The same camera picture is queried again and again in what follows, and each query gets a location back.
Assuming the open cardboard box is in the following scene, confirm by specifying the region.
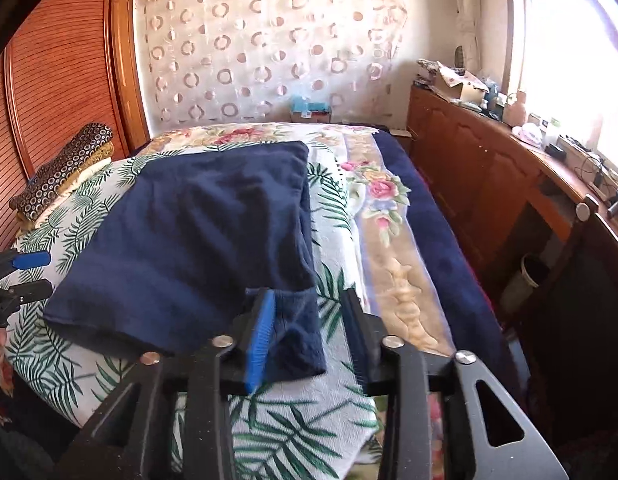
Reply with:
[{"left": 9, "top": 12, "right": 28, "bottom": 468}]
[{"left": 435, "top": 61, "right": 490, "bottom": 107}]

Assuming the grey waste bin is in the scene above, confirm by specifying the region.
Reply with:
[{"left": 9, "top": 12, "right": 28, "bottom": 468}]
[{"left": 500, "top": 254, "right": 551, "bottom": 317}]

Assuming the pink ceramic jar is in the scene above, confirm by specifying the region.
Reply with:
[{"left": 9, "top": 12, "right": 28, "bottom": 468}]
[{"left": 504, "top": 89, "right": 528, "bottom": 129}]

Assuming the dark stand with metal knob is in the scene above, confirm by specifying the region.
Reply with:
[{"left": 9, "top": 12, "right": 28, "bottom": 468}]
[{"left": 514, "top": 194, "right": 618, "bottom": 461}]

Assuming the window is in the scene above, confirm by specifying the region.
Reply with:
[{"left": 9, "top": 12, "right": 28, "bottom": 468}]
[{"left": 506, "top": 0, "right": 618, "bottom": 173}]

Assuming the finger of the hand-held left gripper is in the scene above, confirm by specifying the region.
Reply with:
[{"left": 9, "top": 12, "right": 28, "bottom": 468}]
[
  {"left": 0, "top": 280, "right": 54, "bottom": 311},
  {"left": 0, "top": 250, "right": 52, "bottom": 277}
]

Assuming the leaf print bedsheet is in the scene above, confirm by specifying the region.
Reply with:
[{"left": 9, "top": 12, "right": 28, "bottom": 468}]
[{"left": 4, "top": 141, "right": 386, "bottom": 480}]

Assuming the cardboard box with blue packets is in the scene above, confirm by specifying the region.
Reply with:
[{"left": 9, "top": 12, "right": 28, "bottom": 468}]
[{"left": 289, "top": 96, "right": 334, "bottom": 124}]

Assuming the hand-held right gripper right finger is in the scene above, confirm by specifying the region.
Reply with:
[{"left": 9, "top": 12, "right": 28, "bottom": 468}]
[{"left": 341, "top": 287, "right": 570, "bottom": 480}]

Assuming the navy printed t-shirt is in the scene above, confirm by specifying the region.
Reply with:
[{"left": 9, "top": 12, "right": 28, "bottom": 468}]
[{"left": 43, "top": 140, "right": 328, "bottom": 387}]

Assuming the wooden cabinet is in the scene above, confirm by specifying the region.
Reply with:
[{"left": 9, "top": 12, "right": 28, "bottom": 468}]
[{"left": 406, "top": 82, "right": 618, "bottom": 323}]

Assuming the floral blanket with navy border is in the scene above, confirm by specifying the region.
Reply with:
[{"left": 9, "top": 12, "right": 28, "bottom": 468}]
[{"left": 134, "top": 122, "right": 520, "bottom": 413}]

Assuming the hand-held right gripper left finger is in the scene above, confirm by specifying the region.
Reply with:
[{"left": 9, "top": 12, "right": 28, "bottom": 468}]
[{"left": 56, "top": 287, "right": 280, "bottom": 480}]

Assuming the dark patterned folded cloth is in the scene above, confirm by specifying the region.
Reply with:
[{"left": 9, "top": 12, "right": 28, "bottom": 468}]
[{"left": 9, "top": 122, "right": 114, "bottom": 222}]

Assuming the circle pattern sheer curtain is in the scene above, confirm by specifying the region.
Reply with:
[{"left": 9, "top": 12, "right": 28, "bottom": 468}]
[{"left": 134, "top": 0, "right": 411, "bottom": 127}]

